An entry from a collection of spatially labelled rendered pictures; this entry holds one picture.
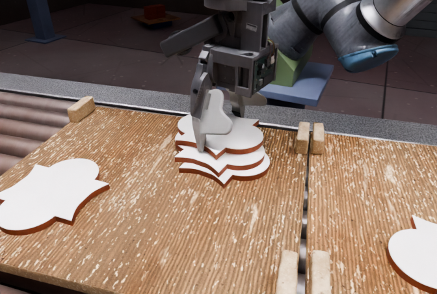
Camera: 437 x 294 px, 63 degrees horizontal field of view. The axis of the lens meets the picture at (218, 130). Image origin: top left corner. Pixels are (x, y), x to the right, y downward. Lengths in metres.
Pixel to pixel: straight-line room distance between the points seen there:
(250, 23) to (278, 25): 0.50
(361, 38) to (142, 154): 0.52
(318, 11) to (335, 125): 0.33
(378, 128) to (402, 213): 0.25
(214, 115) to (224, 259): 0.19
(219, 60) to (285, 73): 0.50
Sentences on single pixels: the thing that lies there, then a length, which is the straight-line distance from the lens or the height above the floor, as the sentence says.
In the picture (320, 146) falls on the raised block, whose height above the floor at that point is 0.95.
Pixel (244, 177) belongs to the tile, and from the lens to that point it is 0.48.
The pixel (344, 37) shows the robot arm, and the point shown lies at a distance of 0.86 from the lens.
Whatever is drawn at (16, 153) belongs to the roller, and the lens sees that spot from 0.68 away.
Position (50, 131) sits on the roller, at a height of 0.92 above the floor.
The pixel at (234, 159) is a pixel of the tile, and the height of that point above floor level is 0.96.
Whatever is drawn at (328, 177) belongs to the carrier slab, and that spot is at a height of 0.94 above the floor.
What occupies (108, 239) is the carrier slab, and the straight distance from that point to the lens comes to 0.43.
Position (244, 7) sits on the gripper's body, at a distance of 0.44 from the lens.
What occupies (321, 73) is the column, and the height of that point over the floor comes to 0.87.
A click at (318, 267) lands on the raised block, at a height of 0.96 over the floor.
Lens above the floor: 1.24
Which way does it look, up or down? 30 degrees down
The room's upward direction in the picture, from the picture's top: straight up
